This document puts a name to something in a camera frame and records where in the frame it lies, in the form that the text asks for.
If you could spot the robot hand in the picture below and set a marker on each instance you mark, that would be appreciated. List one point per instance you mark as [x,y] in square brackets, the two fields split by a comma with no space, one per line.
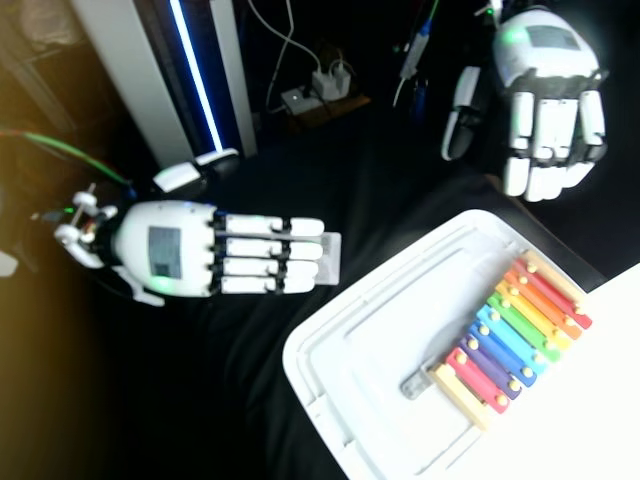
[135,240]
[520,55]

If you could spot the rainbow toy xylophone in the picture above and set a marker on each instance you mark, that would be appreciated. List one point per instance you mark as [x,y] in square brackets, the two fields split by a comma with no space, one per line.
[500,345]

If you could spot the white column with blue light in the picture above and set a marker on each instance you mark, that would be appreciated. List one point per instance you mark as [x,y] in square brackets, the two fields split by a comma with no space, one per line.
[125,60]

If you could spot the brown wooden board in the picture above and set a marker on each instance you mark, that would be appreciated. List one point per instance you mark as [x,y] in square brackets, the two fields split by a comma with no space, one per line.
[345,107]

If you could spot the black table cloth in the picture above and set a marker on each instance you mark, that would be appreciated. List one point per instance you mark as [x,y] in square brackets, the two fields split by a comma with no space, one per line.
[225,400]

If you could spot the white plug adapter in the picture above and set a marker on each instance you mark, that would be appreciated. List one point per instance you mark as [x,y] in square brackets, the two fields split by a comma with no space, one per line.
[330,82]

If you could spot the white power strip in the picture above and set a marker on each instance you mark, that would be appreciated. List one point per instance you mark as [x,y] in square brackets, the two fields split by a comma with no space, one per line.
[299,99]

